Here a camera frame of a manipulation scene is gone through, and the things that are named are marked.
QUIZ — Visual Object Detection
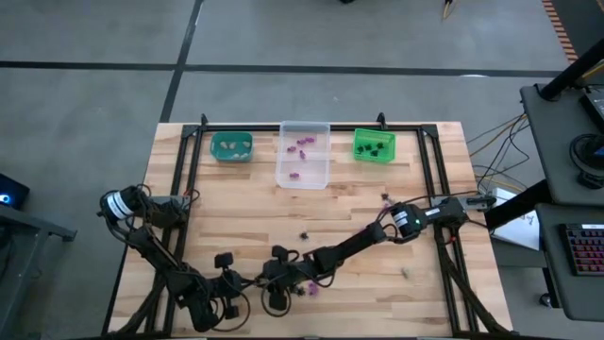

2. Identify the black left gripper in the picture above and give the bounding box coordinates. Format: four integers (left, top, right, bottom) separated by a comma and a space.
207, 252, 259, 320

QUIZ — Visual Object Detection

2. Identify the grey desk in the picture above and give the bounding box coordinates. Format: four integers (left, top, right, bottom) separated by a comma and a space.
535, 202, 604, 323
518, 82, 604, 207

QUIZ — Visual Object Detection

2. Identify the black round device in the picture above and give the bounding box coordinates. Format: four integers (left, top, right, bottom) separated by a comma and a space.
568, 132, 604, 190

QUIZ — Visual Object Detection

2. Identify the grey metal stand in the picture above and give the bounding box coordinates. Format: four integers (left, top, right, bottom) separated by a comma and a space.
0, 205, 79, 340

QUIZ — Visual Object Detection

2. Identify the green plastic basket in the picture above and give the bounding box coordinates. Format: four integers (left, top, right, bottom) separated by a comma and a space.
352, 127, 396, 164

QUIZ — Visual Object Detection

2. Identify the white paper sheet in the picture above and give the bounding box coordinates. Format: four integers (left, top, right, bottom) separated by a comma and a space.
490, 187, 542, 251

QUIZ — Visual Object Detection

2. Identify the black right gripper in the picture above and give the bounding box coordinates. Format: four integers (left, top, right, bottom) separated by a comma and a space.
258, 244, 317, 312

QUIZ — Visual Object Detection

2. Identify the teal plastic bin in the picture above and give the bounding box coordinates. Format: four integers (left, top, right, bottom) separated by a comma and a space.
210, 130, 255, 163

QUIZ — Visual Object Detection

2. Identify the black flat device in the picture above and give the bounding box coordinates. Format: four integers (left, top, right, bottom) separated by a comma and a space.
579, 86, 604, 134

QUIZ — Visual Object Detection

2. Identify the clear plastic bin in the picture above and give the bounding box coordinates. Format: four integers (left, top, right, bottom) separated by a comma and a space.
275, 121, 331, 192

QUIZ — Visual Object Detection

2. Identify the black backlit keyboard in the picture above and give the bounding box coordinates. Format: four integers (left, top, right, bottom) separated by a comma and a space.
559, 222, 604, 278

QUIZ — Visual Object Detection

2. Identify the black box with blue light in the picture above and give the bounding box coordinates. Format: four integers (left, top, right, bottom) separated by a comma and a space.
0, 173, 30, 212

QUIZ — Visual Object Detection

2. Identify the black diagonal pole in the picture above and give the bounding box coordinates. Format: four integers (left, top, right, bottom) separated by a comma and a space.
537, 37, 604, 102

